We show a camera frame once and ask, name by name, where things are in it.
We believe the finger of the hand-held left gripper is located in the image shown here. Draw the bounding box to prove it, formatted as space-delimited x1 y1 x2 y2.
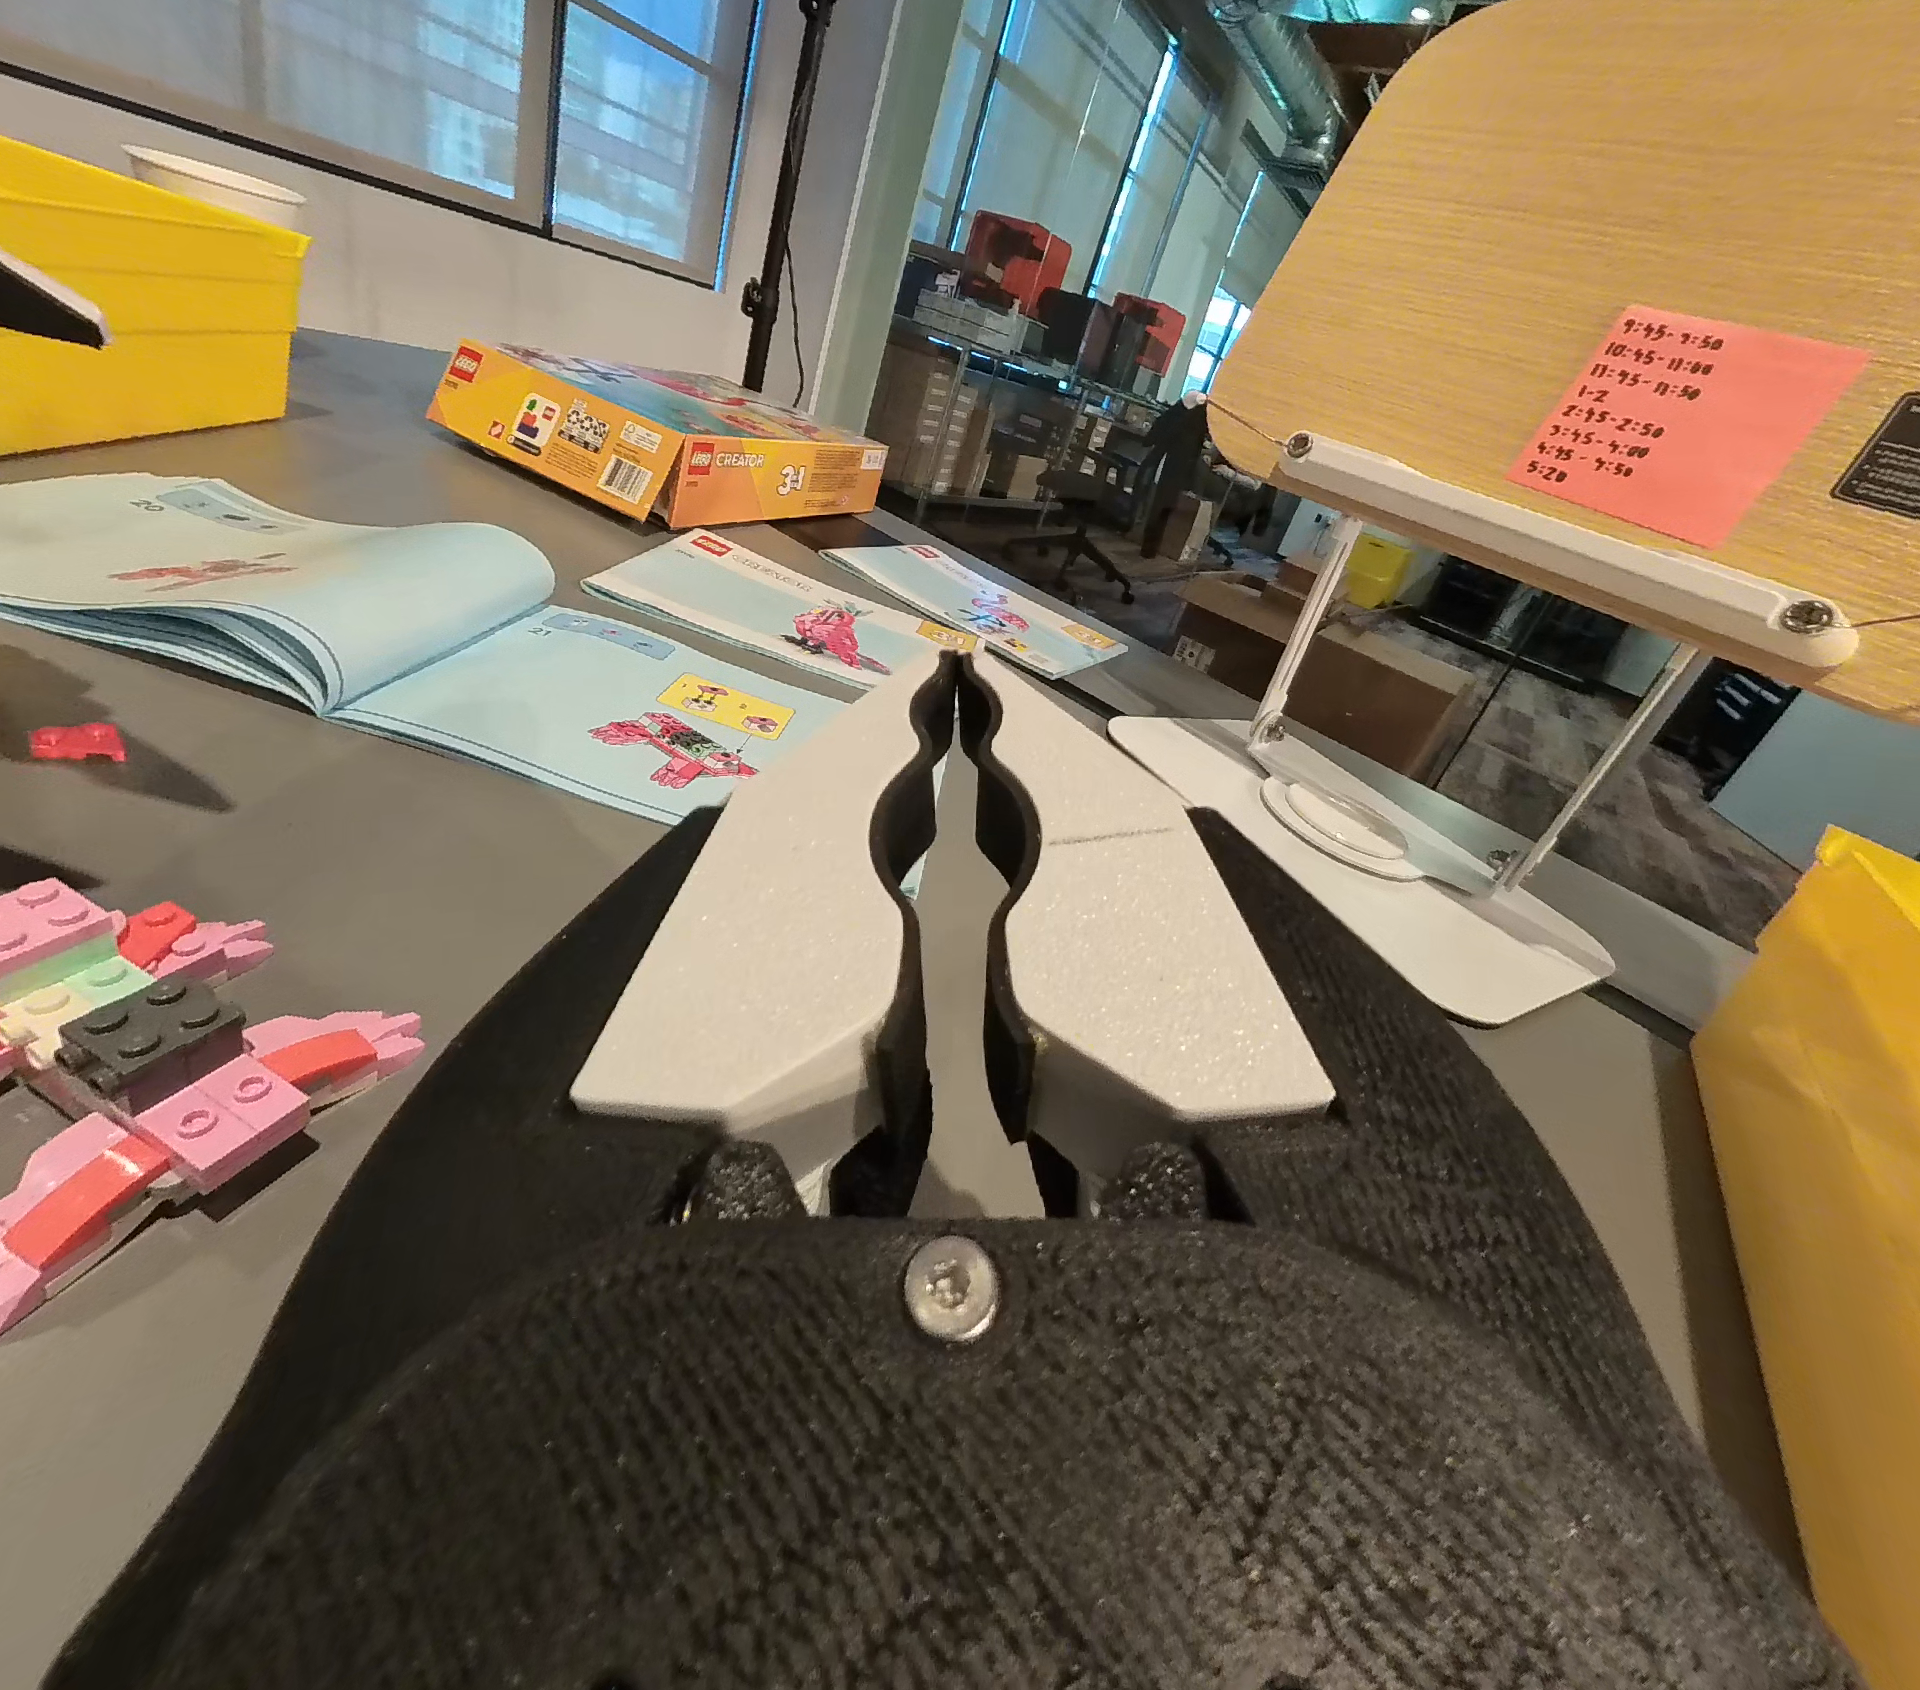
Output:
0 248 114 355

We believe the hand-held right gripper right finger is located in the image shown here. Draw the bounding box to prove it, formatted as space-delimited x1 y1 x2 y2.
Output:
958 651 1337 1190

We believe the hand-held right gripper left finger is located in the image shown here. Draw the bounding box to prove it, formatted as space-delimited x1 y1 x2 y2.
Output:
570 651 958 1214

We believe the yellow plastic bin with bricks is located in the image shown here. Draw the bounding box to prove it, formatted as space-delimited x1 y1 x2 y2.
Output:
0 138 319 460

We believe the pink toy brick model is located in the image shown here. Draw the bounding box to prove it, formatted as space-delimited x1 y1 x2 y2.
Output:
0 880 428 1334

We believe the white paper cup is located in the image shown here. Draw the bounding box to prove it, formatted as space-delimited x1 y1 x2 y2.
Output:
122 145 311 235

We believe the brown cardboard box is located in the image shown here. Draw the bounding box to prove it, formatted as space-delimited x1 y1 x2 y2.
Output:
1178 583 1479 774

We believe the closed light blue instruction booklet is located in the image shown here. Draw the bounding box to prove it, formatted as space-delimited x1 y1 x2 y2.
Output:
581 526 942 688
824 546 1130 678

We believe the open light blue instruction booklet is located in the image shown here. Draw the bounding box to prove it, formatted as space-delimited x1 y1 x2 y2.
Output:
0 471 928 830

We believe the orange toy brick box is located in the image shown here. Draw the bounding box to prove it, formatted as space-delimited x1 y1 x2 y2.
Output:
428 337 893 526

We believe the red 3D printer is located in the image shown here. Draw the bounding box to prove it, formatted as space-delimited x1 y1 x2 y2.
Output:
958 213 1081 318
1108 292 1203 405

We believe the yellow plastic bin with papers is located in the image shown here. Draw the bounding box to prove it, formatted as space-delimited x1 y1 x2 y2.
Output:
1689 826 1920 1690

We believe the pink sticky note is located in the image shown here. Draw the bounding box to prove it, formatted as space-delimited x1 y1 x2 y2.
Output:
1503 306 1877 553

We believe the wooden book stand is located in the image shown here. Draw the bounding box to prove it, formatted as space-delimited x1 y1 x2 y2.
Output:
1108 0 1920 1026

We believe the black label plate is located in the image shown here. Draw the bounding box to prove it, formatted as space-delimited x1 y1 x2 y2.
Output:
1826 388 1920 509

